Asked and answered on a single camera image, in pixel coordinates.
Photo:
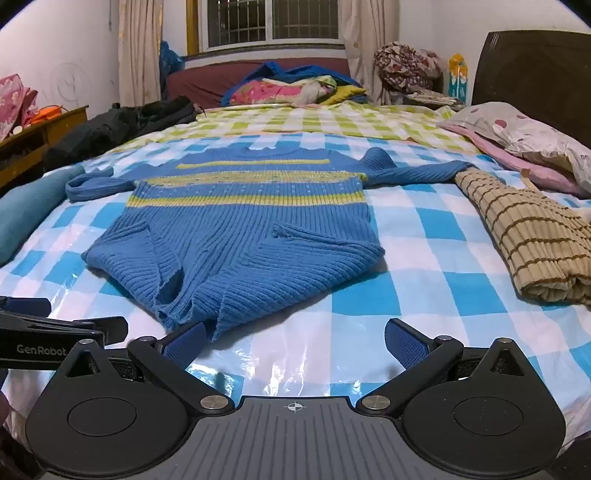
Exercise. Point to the beige curtain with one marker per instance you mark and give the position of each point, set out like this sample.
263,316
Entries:
364,37
138,46

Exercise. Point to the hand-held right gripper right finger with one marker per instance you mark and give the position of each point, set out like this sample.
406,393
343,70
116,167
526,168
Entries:
401,344

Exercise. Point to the dark wooden headboard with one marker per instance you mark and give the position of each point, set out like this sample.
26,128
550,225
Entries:
531,69

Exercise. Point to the green checkered sheet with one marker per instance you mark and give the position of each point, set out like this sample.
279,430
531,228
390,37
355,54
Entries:
323,120

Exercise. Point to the black jacket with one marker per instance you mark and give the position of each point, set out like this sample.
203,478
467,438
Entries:
115,124

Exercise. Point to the orange cloth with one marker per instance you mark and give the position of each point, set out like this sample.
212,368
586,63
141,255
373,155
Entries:
44,114

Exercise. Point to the maroon floral cloth bundle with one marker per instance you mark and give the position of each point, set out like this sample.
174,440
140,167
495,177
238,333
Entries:
406,64

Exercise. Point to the yellow-green cloth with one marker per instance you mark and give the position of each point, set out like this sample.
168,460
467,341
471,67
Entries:
346,94

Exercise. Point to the pink pillow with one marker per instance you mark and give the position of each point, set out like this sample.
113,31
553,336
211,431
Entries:
545,173

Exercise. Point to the white dotted pillow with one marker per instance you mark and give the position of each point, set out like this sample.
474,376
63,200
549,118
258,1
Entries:
521,129

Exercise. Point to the blue patterned bag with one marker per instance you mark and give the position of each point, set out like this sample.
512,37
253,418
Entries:
168,62

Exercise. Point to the stack of papers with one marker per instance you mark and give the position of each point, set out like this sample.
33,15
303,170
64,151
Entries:
434,98

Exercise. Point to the pile of colourful bedding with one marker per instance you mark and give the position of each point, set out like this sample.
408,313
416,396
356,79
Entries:
295,71

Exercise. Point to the maroon sofa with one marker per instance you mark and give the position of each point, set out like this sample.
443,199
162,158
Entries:
207,78

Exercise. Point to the wooden desk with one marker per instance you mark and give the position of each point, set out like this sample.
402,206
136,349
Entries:
27,143

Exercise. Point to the yellow and blue carton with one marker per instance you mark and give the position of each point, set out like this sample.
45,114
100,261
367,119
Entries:
458,78

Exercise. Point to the blue striped knit sweater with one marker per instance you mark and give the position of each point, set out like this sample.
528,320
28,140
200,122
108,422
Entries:
254,230

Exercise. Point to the barred window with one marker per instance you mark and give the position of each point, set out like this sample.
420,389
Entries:
240,23

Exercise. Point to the teal folded garment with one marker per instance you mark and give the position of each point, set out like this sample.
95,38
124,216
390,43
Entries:
23,217

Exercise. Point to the beige striped folded garment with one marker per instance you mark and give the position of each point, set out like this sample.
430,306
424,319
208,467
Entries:
531,230

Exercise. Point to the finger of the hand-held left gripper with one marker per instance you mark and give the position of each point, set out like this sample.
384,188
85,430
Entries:
27,307
113,330

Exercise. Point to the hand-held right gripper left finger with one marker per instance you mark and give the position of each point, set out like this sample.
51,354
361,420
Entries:
184,344

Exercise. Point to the pink floral quilt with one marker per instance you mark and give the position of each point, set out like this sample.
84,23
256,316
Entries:
268,92

